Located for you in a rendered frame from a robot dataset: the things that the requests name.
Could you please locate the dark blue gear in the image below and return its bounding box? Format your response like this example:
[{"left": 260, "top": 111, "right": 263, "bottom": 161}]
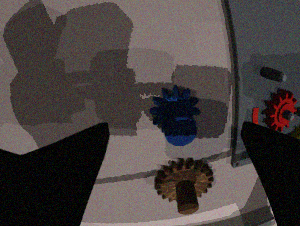
[{"left": 149, "top": 84, "right": 200, "bottom": 146}]

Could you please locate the brown toothed gear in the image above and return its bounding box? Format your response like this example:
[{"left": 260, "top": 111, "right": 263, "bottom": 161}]
[{"left": 154, "top": 158, "right": 214, "bottom": 215}]

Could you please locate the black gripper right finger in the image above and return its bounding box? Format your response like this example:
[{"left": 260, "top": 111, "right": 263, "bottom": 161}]
[{"left": 240, "top": 122, "right": 300, "bottom": 226}]

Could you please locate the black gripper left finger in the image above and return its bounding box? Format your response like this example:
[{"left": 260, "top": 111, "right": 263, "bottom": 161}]
[{"left": 0, "top": 122, "right": 110, "bottom": 226}]

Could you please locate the red gear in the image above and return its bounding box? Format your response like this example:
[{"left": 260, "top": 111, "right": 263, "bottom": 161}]
[{"left": 264, "top": 89, "right": 297, "bottom": 132}]

